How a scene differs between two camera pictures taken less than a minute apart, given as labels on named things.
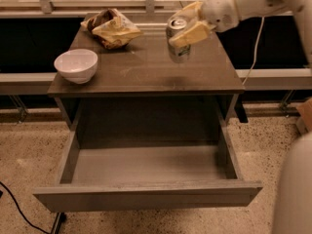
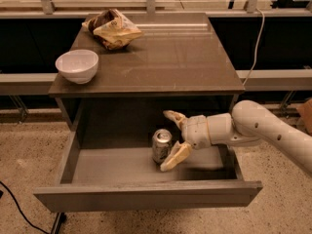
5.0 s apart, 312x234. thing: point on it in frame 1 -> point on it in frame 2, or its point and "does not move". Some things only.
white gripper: x=220 y=8 -> x=195 y=131
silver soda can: x=177 y=55 -> x=161 y=145
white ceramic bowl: x=77 y=65 does not move
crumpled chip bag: x=111 y=27 does not move
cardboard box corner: x=305 y=110 does not move
